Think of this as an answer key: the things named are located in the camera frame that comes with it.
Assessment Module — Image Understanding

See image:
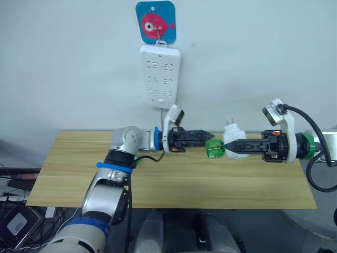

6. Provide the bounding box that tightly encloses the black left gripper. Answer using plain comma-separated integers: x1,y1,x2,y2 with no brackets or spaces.
168,126,215,154

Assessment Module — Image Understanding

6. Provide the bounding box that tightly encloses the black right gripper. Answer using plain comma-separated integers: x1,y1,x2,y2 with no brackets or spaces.
224,129,290,162

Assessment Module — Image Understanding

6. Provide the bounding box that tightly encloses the green liquid bottle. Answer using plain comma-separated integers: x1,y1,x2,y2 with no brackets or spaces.
204,138,226,160

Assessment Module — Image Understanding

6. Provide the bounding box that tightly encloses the white mosquito repellent heater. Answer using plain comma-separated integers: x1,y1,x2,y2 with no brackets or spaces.
223,118,250,160

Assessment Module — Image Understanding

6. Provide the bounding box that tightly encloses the white power strip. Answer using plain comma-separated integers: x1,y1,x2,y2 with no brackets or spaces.
139,39,182,110

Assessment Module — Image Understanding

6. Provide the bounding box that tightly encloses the grey rounded robot leg cover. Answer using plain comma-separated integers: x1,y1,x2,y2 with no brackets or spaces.
135,209,166,253
194,212,242,253

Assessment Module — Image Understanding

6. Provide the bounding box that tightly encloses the black box with white label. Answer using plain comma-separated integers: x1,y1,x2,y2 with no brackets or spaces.
0,205,44,250

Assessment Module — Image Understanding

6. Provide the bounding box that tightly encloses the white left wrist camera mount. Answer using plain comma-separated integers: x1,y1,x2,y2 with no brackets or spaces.
161,104,185,154

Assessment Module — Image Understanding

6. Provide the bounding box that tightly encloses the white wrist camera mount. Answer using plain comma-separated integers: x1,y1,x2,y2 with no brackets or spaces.
161,104,185,154
261,98,295,165

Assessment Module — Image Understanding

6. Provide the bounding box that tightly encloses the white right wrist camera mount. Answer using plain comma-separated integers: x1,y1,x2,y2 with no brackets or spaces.
261,98,295,165

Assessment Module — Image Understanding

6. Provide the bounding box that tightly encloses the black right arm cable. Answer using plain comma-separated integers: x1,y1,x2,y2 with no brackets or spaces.
282,104,337,193

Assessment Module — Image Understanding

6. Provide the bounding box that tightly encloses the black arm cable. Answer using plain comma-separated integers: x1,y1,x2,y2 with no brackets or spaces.
124,150,165,253
282,104,337,193

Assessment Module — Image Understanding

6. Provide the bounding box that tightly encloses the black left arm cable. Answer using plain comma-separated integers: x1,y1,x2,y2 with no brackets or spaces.
124,150,165,253

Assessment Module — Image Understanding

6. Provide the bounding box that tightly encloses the blue fish wall hook plate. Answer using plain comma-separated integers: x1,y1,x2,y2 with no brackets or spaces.
135,1,176,44

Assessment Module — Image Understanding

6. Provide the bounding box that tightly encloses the black floor cable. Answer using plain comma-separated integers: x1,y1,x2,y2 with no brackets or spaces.
25,207,80,250

